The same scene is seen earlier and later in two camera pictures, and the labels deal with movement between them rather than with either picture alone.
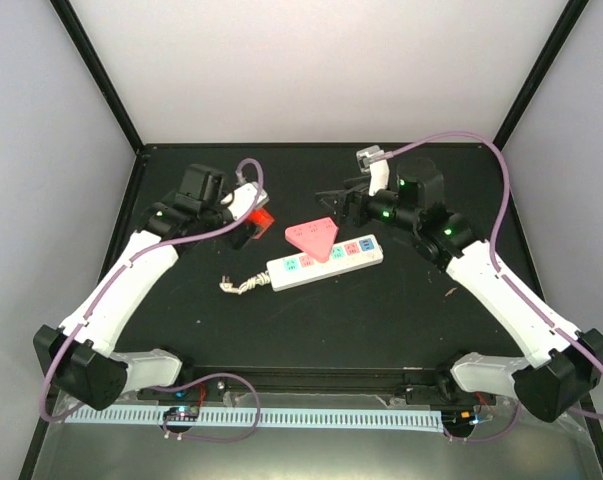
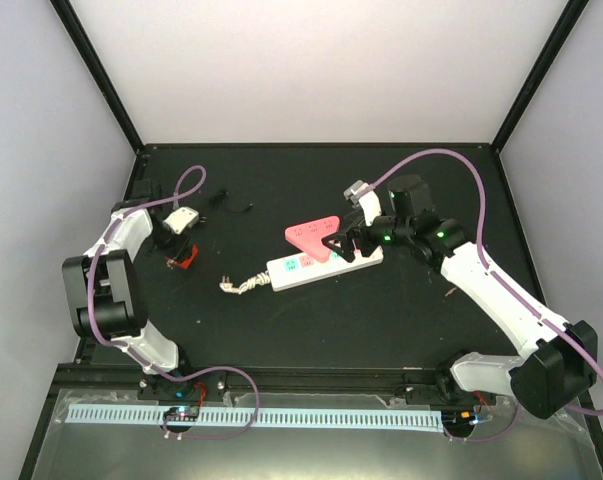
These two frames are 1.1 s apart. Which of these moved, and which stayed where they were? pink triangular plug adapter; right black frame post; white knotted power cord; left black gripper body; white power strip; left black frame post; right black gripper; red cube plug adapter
Moved: right black gripper; red cube plug adapter; left black gripper body
Stayed: left black frame post; pink triangular plug adapter; right black frame post; white power strip; white knotted power cord
